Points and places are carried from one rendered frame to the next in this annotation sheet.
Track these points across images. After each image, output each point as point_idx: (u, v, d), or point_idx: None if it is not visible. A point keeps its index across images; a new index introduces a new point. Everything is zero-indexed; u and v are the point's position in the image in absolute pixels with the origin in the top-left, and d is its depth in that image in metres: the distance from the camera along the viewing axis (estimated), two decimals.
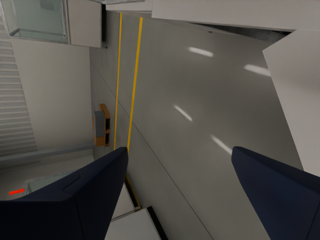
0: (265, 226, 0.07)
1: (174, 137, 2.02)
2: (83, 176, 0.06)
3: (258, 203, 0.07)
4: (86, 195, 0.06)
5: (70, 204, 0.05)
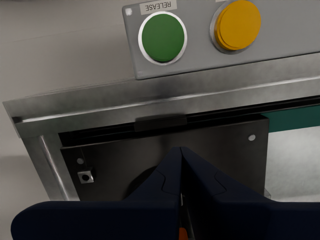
0: (192, 226, 0.07)
1: None
2: (167, 176, 0.06)
3: (189, 203, 0.08)
4: (179, 196, 0.06)
5: (178, 205, 0.05)
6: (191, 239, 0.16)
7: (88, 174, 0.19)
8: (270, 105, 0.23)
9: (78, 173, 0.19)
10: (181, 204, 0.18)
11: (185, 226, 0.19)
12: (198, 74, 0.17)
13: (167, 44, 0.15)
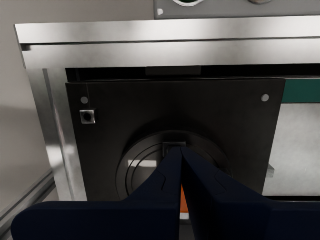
0: (192, 226, 0.07)
1: None
2: (167, 176, 0.06)
3: (189, 203, 0.08)
4: (179, 196, 0.06)
5: (178, 205, 0.05)
6: None
7: (91, 113, 0.18)
8: (285, 78, 0.22)
9: (81, 111, 0.18)
10: None
11: None
12: (220, 21, 0.17)
13: None
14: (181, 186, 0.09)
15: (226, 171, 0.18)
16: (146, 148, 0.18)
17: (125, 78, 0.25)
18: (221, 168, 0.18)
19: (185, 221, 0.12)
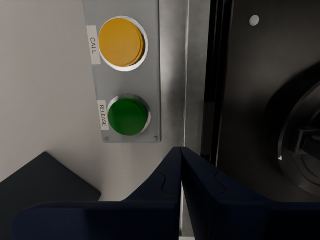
0: (192, 226, 0.07)
1: None
2: (167, 176, 0.06)
3: (189, 203, 0.08)
4: (179, 196, 0.06)
5: (178, 205, 0.05)
6: None
7: None
8: None
9: None
10: (318, 131, 0.14)
11: None
12: (163, 83, 0.17)
13: (132, 115, 0.16)
14: None
15: None
16: (295, 165, 0.16)
17: (200, 152, 0.26)
18: None
19: None
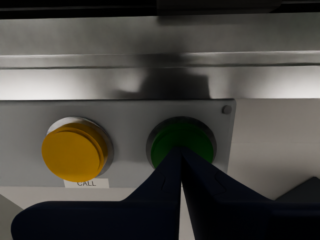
0: (192, 226, 0.07)
1: (4, 217, 1.44)
2: (167, 176, 0.06)
3: (189, 203, 0.08)
4: (179, 196, 0.06)
5: (178, 205, 0.05)
6: None
7: None
8: None
9: None
10: None
11: None
12: (128, 94, 0.10)
13: None
14: None
15: None
16: None
17: None
18: None
19: None
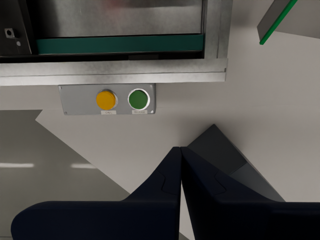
0: (192, 226, 0.07)
1: (20, 197, 1.68)
2: (167, 176, 0.06)
3: (189, 203, 0.08)
4: (179, 196, 0.06)
5: (178, 205, 0.05)
6: None
7: (7, 35, 0.30)
8: (77, 53, 0.37)
9: (13, 36, 0.30)
10: None
11: None
12: (122, 81, 0.34)
13: (135, 97, 0.34)
14: None
15: None
16: None
17: (175, 53, 0.38)
18: None
19: None
